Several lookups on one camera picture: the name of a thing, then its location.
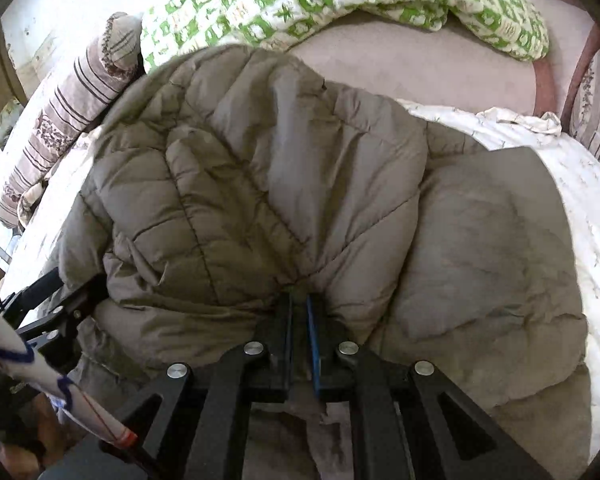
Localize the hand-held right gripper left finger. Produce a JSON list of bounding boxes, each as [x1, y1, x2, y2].
[[97, 292, 296, 480]]

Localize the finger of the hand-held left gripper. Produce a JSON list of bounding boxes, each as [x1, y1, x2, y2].
[[0, 266, 63, 311], [15, 275, 106, 361]]

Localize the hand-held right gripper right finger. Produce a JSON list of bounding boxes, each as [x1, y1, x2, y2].
[[305, 292, 556, 480]]

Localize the grey-brown padded jacket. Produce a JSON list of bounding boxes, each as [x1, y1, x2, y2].
[[45, 44, 593, 480]]

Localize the striped floral cushion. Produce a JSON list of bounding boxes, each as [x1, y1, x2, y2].
[[0, 12, 143, 228], [562, 45, 600, 181]]

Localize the brown wooden cabinet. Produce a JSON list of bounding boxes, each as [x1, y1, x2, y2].
[[0, 25, 28, 126]]

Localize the white floral bed sheet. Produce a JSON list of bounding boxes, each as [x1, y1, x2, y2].
[[0, 100, 600, 466]]

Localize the green patterned quilt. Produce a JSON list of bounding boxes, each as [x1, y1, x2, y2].
[[140, 0, 551, 73]]

